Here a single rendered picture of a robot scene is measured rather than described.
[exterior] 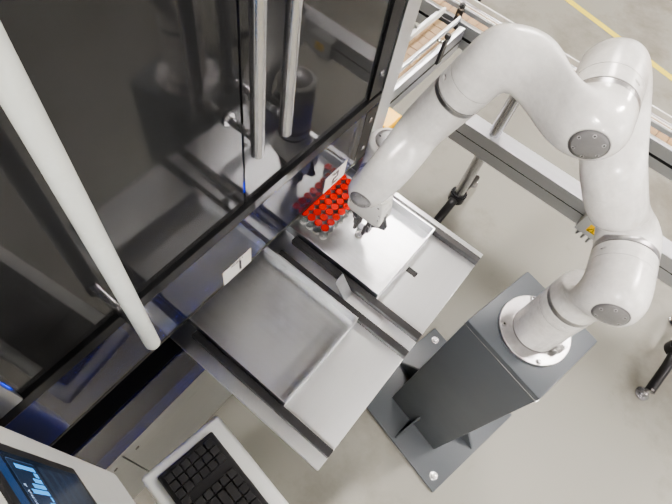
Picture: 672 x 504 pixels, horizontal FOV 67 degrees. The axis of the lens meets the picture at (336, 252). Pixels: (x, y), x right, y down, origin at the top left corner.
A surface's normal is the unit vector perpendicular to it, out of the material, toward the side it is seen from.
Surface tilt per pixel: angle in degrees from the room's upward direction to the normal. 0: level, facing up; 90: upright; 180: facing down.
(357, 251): 0
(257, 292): 0
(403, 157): 46
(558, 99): 72
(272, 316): 0
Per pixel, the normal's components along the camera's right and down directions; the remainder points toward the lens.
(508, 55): -0.46, 0.30
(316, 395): 0.14, -0.48
